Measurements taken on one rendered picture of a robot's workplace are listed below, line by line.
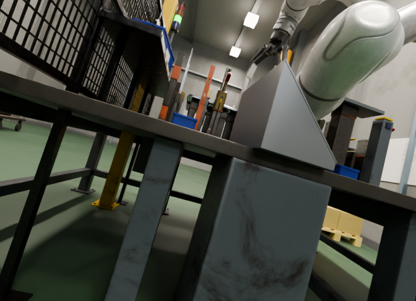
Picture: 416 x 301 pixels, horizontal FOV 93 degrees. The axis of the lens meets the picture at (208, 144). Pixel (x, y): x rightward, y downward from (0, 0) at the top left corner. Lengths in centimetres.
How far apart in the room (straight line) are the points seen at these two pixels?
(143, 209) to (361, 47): 66
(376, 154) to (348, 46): 97
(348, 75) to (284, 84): 16
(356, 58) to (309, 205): 38
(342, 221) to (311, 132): 328
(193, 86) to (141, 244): 1067
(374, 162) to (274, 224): 97
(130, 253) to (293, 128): 55
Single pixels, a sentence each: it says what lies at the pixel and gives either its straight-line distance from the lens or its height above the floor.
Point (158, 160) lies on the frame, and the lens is 57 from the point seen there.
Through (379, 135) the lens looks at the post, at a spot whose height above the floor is 104.
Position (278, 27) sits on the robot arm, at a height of 126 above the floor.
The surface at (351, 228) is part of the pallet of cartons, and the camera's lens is 393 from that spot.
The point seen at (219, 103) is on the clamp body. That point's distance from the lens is 120.
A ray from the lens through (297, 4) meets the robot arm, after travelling 98.
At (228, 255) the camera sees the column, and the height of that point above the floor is 41.
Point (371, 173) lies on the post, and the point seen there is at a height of 82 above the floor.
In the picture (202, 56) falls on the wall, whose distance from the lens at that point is 1179.
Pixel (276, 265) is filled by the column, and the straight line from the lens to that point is 64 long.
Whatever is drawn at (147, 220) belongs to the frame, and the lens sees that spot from 60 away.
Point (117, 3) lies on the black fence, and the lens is 103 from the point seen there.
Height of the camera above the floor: 64
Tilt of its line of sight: 4 degrees up
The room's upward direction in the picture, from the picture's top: 16 degrees clockwise
